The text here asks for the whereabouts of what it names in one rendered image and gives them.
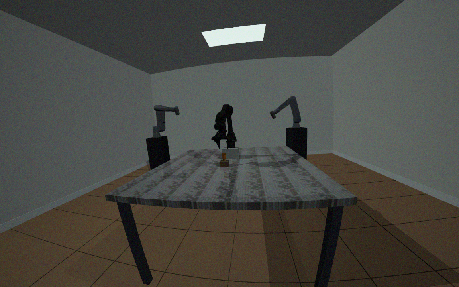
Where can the brown square block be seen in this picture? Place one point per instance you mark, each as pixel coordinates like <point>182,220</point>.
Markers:
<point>224,163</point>

